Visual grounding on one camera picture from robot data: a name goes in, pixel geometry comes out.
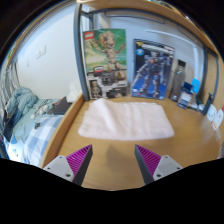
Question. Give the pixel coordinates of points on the bed with checked sheet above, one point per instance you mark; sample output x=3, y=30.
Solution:
x=36, y=133

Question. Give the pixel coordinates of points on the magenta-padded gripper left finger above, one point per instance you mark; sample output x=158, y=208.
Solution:
x=60, y=166

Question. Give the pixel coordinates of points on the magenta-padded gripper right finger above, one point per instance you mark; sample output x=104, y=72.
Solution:
x=165, y=166

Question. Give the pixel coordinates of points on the green tree figure toy box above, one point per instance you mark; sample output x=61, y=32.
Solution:
x=105, y=63

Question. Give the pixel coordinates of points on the white bottle with red cap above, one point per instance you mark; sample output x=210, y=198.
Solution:
x=218, y=119

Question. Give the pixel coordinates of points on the grey metal desk frame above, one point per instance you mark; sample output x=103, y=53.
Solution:
x=79, y=56

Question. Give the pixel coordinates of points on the black cylindrical device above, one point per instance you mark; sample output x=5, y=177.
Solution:
x=207, y=104

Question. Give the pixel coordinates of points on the pale pink towel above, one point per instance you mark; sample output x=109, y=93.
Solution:
x=126, y=121

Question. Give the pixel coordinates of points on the small dark blue box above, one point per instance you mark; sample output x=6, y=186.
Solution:
x=185, y=96

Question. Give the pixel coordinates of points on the white wall switch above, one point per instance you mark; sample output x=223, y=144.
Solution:
x=41, y=52

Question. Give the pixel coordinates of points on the teal crumpled blanket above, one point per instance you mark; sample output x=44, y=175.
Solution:
x=21, y=100

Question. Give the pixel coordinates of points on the blue robot model kit box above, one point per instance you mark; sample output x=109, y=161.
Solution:
x=151, y=70

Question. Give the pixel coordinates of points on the white round jar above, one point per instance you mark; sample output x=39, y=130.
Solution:
x=211, y=113

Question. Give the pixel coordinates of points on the light blue box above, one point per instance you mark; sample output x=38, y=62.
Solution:
x=196, y=85

